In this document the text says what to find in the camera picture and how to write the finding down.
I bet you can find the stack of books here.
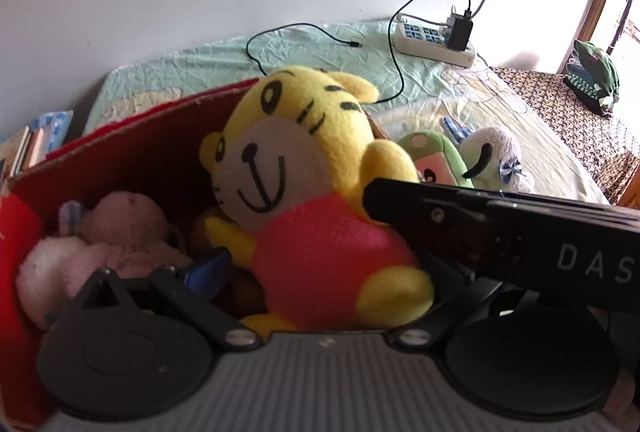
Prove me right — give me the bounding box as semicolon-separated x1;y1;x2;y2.
0;124;48;185

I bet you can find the yellow tiger plush toy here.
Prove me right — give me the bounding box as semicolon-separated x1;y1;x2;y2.
198;66;436;332

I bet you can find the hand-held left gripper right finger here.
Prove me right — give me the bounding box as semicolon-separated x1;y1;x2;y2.
387;252;531;354

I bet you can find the folded clothes stack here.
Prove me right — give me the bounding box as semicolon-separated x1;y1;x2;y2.
563;39;621;117

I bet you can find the green frog plush toy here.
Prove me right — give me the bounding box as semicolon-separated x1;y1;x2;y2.
397;129;475;189

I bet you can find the white cable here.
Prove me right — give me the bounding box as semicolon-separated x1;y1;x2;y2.
397;13;451;29

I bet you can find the blue tissue packet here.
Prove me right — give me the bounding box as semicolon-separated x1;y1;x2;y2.
30;110;74;160

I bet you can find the white power strip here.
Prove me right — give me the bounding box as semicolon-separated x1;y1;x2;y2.
391;21;477;68

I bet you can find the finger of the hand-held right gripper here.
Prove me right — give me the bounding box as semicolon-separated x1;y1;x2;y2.
362;177;496;268

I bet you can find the pink plush toy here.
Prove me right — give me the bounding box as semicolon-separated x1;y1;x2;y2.
15;191;193;330

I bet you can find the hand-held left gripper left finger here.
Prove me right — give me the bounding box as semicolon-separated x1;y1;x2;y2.
72;248;266;354

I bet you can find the patterned brown cushion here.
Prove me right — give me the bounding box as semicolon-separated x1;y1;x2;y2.
487;66;640;208

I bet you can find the black charging cable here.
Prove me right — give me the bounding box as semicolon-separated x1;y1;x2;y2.
246;0;473;105

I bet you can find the white plush toy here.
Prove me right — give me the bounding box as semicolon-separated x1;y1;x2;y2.
442;116;536;194

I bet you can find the red cardboard box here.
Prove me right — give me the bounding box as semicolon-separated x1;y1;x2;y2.
0;79;391;430

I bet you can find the black charger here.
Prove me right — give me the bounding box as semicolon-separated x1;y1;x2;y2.
442;4;475;52

